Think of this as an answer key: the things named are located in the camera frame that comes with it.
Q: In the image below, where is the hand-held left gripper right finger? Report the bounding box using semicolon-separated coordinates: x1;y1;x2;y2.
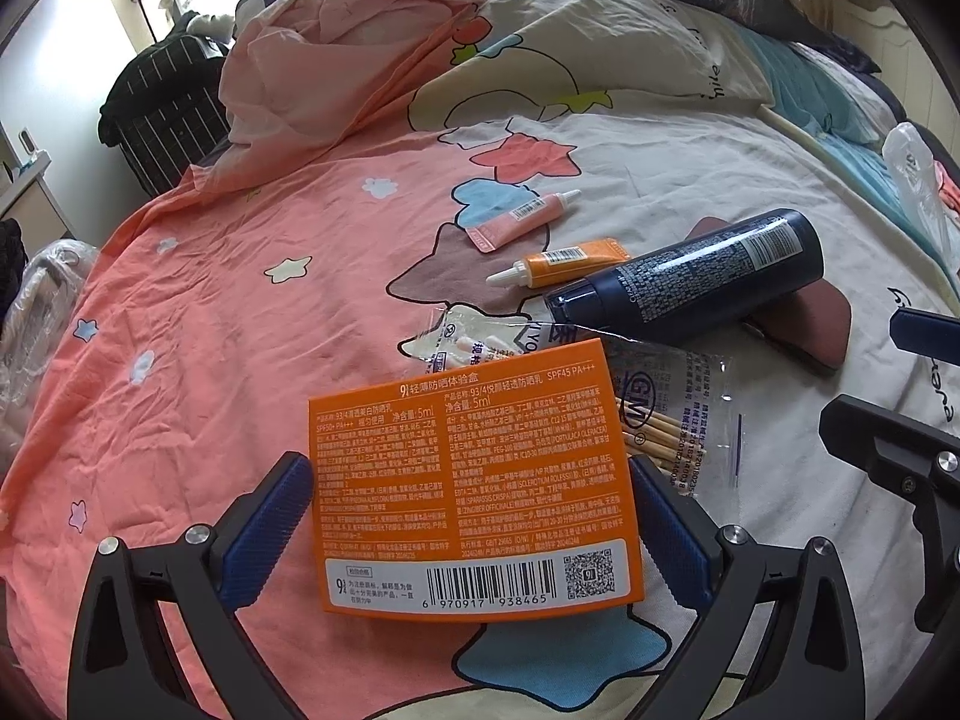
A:
628;456;871;720

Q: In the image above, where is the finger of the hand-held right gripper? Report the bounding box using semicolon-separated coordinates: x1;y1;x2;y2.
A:
889;307;960;350
817;394;960;631

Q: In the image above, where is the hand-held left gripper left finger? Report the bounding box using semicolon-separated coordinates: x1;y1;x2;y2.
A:
66;451;331;720

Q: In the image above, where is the brown quilted case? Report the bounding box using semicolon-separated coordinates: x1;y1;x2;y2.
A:
686;216;852;372

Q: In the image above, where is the orange cardboard box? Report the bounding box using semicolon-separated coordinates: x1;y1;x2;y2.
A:
309;337;647;620

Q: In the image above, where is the dark blue bottle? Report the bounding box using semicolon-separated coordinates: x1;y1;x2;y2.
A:
544;208;824;338

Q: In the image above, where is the clear bag of cotton swabs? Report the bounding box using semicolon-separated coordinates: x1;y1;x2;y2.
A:
397;302;745;502

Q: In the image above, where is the star printed bed sheet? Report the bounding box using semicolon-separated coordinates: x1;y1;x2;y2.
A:
0;90;960;720

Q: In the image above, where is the orange tube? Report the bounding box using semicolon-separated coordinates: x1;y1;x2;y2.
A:
486;238;635;290

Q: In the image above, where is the crumpled clear plastic bag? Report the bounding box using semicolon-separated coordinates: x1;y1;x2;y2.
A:
0;236;102;421

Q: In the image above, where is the pink tube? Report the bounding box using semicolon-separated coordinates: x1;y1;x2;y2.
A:
461;190;582;254

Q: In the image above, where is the black cloth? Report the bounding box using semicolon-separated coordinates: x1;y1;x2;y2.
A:
0;217;27;293

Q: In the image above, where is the cream bedside cabinet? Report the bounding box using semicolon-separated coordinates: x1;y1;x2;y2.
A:
0;150;57;226

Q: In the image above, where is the black striped suitcase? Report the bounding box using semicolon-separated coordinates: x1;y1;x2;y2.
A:
101;11;233;200

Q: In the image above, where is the crumpled printed quilt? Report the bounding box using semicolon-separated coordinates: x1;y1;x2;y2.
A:
217;0;777;188

